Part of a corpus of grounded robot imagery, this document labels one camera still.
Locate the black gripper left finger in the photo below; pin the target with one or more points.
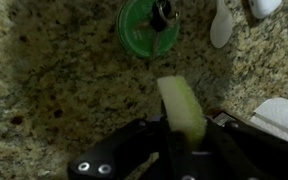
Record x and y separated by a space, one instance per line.
117 155

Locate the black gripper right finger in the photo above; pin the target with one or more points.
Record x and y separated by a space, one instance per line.
235 150

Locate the yellow green sponge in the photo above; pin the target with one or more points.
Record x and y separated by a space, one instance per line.
184 113

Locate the white paper towel roll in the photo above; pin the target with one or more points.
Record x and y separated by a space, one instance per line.
272 117

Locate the white plastic spoon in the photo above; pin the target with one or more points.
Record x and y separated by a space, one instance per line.
222 25

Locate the green round lid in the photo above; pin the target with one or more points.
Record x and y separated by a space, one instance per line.
148 28

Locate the small white case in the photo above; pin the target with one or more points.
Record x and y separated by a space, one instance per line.
262 8

